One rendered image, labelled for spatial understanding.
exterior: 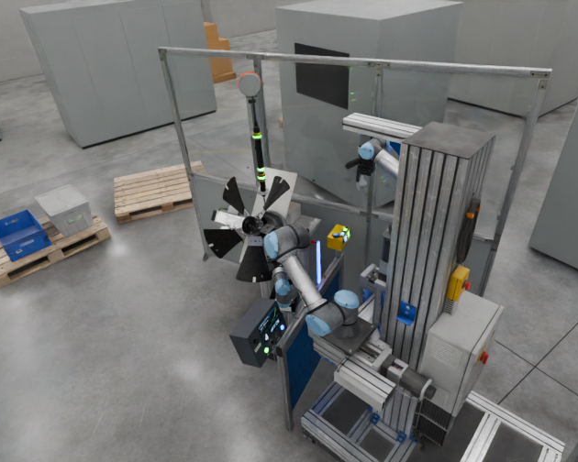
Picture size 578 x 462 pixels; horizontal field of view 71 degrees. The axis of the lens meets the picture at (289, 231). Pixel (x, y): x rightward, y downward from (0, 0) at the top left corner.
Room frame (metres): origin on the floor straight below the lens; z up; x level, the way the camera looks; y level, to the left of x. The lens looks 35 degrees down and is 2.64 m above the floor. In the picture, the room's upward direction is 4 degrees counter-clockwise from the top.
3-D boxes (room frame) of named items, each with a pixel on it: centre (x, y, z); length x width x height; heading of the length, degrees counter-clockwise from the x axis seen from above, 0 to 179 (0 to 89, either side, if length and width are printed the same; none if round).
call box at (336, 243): (2.15, -0.33, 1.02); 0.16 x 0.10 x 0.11; 149
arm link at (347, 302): (1.36, -0.24, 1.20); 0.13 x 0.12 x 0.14; 124
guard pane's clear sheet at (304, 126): (2.70, -0.24, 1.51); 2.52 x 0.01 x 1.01; 59
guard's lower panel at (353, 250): (2.70, -0.24, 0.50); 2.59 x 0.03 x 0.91; 59
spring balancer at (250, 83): (2.80, 0.19, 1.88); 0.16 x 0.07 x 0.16; 94
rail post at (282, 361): (1.44, 0.09, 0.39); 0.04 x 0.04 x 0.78; 59
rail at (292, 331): (1.81, -0.13, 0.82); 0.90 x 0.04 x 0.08; 149
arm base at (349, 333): (1.37, -0.25, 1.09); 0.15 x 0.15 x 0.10
